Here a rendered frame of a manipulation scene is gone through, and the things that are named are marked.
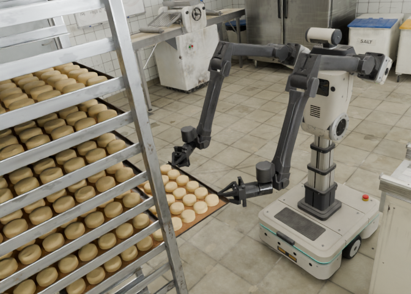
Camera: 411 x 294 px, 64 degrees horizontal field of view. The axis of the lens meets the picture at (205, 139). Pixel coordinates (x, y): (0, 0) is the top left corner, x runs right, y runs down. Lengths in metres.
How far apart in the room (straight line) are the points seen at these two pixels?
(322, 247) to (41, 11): 1.75
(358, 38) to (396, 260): 3.80
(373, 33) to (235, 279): 3.77
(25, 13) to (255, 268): 1.91
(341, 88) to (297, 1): 3.43
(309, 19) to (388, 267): 3.87
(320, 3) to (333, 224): 3.40
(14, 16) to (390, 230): 1.46
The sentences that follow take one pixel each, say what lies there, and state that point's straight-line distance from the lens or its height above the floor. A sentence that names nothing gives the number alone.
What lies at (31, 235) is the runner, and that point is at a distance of 0.87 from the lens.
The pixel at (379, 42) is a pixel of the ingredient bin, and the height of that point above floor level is 0.51.
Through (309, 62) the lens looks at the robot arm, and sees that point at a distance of 1.25.
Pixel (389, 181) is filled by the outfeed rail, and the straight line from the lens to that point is 1.47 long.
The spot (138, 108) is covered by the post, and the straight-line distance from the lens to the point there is 0.81.
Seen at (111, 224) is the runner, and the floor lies 1.15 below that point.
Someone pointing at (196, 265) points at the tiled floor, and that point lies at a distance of 2.29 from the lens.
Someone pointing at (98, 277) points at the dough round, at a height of 0.97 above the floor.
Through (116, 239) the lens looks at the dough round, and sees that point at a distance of 1.05.
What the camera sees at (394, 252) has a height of 0.57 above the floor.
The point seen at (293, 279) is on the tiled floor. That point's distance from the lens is 2.20.
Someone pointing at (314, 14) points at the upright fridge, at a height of 0.90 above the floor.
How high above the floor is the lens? 1.73
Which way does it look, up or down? 29 degrees down
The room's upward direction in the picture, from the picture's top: 8 degrees counter-clockwise
